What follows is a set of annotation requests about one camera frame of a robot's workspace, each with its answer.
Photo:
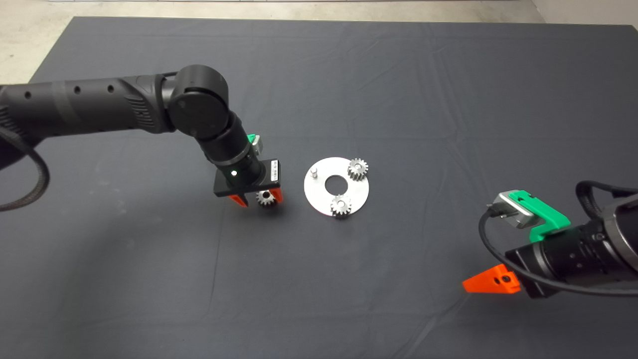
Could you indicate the dark grey table cloth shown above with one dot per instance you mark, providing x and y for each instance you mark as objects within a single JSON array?
[{"x": 448, "y": 99}]

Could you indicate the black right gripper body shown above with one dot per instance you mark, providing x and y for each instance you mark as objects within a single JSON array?
[{"x": 536, "y": 269}]

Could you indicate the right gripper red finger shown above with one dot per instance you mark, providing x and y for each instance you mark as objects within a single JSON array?
[{"x": 493, "y": 283}]

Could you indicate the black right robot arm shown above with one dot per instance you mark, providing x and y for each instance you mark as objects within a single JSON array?
[{"x": 608, "y": 244}]

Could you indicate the small steel gear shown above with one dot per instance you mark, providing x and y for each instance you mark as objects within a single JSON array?
[
  {"x": 353, "y": 173},
  {"x": 264, "y": 200},
  {"x": 338, "y": 209}
]

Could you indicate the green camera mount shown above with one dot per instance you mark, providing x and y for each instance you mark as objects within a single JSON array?
[
  {"x": 251, "y": 137},
  {"x": 546, "y": 217}
]

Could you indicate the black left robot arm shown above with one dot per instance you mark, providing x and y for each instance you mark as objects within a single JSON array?
[{"x": 99, "y": 107}]

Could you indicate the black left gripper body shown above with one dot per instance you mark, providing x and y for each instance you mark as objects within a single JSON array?
[{"x": 244, "y": 177}]

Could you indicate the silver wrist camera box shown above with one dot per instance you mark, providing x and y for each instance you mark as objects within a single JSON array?
[
  {"x": 516, "y": 212},
  {"x": 256, "y": 145}
]

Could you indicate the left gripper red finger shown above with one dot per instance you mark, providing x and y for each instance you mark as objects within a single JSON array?
[
  {"x": 240, "y": 199},
  {"x": 277, "y": 196}
]

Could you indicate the round metal plate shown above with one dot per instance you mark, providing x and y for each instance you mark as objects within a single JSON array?
[{"x": 359, "y": 192}]

